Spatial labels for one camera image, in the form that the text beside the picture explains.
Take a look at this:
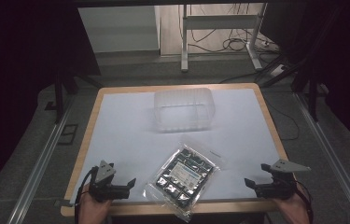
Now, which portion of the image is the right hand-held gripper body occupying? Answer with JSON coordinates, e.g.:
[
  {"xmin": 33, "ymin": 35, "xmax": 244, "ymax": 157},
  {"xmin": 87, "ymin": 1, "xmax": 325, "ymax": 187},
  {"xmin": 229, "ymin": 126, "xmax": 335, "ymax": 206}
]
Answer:
[{"xmin": 255, "ymin": 159, "xmax": 312, "ymax": 201}]

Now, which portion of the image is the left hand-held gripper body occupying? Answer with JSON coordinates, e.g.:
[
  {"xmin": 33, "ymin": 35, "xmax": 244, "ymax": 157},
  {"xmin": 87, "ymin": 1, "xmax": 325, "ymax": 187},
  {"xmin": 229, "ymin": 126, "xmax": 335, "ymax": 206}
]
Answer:
[{"xmin": 88, "ymin": 160, "xmax": 132, "ymax": 203}]

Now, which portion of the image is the person's left hand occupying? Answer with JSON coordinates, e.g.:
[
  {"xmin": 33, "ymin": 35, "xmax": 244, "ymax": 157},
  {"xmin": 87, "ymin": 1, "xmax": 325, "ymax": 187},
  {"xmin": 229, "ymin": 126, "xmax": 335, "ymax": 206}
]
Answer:
[{"xmin": 77, "ymin": 183, "xmax": 113, "ymax": 224}]

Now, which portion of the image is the person's right hand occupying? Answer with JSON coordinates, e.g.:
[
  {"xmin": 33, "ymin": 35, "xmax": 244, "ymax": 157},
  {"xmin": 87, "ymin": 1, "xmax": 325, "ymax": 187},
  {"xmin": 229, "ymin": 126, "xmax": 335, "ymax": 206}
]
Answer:
[{"xmin": 273, "ymin": 184, "xmax": 311, "ymax": 224}]

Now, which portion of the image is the white table sheet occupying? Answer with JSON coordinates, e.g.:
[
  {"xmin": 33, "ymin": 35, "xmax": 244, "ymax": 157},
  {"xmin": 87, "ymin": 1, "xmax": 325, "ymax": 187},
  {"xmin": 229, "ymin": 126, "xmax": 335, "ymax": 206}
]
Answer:
[{"xmin": 69, "ymin": 88, "xmax": 281, "ymax": 204}]

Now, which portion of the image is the clear bag of dark packets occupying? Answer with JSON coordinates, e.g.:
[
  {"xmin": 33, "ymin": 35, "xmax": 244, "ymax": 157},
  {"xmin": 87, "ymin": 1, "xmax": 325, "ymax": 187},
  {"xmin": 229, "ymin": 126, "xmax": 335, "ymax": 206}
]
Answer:
[{"xmin": 142, "ymin": 143, "xmax": 228, "ymax": 223}]

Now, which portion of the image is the wooden table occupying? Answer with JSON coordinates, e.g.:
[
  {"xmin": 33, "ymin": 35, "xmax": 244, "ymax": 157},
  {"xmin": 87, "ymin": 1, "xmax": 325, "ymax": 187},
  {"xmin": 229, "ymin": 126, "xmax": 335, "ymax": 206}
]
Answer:
[{"xmin": 60, "ymin": 82, "xmax": 289, "ymax": 217}]

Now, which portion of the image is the black metal stand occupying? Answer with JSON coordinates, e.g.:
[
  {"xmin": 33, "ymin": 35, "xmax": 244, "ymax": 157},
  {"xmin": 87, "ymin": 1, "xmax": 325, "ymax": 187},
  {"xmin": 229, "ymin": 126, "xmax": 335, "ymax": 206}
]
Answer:
[
  {"xmin": 258, "ymin": 54, "xmax": 329, "ymax": 123},
  {"xmin": 44, "ymin": 69, "xmax": 105, "ymax": 125}
]

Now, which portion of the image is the clear plastic storage box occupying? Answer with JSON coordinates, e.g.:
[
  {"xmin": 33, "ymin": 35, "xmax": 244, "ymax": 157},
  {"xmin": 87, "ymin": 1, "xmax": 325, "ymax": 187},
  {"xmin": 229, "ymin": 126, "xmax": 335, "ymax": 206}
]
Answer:
[{"xmin": 153, "ymin": 87, "xmax": 216, "ymax": 133}]

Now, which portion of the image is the white power strip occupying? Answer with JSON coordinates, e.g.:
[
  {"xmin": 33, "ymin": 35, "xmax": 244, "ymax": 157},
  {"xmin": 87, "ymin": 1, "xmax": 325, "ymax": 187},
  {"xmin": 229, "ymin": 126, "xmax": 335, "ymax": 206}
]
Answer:
[{"xmin": 270, "ymin": 63, "xmax": 287, "ymax": 77}]

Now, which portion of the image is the dark curtain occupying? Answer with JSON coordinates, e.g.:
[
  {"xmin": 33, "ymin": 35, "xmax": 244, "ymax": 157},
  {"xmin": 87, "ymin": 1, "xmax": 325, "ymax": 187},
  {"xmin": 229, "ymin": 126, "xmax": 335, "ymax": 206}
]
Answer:
[
  {"xmin": 0, "ymin": 0, "xmax": 102, "ymax": 203},
  {"xmin": 260, "ymin": 0, "xmax": 350, "ymax": 158}
]

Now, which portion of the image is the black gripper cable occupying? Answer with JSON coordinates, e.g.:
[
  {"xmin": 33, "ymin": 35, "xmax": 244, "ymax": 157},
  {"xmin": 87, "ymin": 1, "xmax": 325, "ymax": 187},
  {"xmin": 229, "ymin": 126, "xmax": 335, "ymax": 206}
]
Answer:
[
  {"xmin": 294, "ymin": 181, "xmax": 315, "ymax": 224},
  {"xmin": 74, "ymin": 166, "xmax": 100, "ymax": 224}
]

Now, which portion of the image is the thin black floor cable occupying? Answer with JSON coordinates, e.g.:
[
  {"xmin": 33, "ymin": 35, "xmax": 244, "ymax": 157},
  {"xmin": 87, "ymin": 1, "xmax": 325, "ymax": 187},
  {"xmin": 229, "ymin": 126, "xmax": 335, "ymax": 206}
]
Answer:
[{"xmin": 264, "ymin": 99, "xmax": 301, "ymax": 142}]

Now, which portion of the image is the aluminium floor rail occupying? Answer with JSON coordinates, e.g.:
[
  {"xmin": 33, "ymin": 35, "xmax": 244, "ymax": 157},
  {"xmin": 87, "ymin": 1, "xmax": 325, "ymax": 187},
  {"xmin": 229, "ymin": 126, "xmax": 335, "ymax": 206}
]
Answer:
[
  {"xmin": 293, "ymin": 92, "xmax": 350, "ymax": 224},
  {"xmin": 7, "ymin": 98, "xmax": 75, "ymax": 224}
]

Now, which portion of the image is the tangle of black floor cables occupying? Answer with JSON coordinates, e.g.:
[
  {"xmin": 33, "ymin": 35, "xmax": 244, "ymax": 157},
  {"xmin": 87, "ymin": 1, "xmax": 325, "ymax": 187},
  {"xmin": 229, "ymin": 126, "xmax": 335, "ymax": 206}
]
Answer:
[{"xmin": 188, "ymin": 3, "xmax": 281, "ymax": 54}]

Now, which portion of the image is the white metal desk frame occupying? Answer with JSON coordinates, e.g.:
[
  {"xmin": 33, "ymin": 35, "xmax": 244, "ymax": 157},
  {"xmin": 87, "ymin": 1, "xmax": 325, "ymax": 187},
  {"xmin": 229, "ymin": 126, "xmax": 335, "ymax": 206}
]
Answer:
[{"xmin": 179, "ymin": 3, "xmax": 269, "ymax": 73}]

